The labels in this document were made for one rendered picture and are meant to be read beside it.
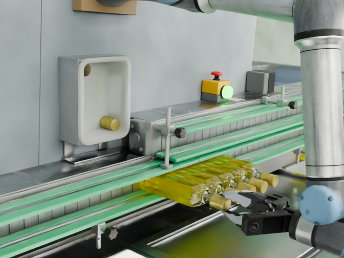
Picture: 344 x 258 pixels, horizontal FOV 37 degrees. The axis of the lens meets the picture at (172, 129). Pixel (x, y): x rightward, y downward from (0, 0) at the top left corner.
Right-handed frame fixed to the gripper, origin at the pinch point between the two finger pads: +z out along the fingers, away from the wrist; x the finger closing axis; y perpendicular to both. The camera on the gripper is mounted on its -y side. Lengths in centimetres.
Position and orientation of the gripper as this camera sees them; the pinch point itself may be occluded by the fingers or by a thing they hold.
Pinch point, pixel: (224, 203)
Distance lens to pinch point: 130.9
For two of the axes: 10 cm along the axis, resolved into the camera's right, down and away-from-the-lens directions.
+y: 6.6, -1.6, 7.3
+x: 0.3, -9.7, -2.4
